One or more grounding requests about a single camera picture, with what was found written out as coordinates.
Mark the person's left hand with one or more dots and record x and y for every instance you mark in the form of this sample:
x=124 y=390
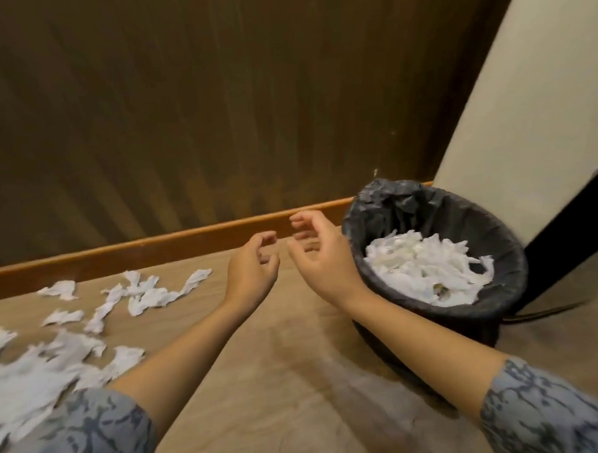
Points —
x=249 y=275

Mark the person's right hand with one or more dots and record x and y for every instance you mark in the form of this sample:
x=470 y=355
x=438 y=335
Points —
x=330 y=267

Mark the person's right thumb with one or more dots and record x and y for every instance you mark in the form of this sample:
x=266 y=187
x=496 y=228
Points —
x=300 y=256

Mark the person's left fingers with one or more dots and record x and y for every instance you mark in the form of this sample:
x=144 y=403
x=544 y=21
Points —
x=269 y=252

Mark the person's right forearm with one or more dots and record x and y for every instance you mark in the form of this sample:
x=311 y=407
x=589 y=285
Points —
x=423 y=357

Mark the person's left forearm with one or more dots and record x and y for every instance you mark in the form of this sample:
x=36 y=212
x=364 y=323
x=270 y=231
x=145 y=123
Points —
x=186 y=360

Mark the orange wooden skirting board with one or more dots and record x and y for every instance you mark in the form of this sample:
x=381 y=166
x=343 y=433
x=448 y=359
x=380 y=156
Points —
x=146 y=250

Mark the pile of white paper scraps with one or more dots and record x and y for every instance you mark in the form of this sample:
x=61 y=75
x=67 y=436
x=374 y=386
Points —
x=429 y=267
x=33 y=374

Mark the black plastic bin liner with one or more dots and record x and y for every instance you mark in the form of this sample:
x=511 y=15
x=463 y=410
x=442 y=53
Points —
x=456 y=212

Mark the black round trash bin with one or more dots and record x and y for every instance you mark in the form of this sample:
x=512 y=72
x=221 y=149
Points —
x=481 y=319

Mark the grey patterned shirt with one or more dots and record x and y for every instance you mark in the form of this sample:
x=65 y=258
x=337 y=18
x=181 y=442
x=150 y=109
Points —
x=540 y=416

